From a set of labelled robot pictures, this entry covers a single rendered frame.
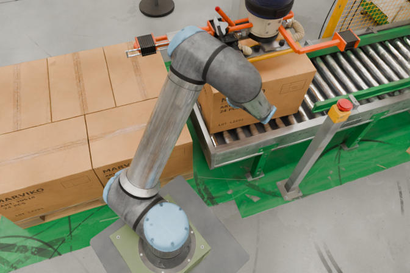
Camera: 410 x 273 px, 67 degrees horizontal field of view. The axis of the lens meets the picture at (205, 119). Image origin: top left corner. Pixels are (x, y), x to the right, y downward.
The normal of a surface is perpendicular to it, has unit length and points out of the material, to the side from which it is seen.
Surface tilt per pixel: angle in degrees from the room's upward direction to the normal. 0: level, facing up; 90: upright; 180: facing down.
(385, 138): 0
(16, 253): 0
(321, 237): 0
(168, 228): 8
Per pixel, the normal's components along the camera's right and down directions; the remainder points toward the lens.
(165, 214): 0.16, -0.51
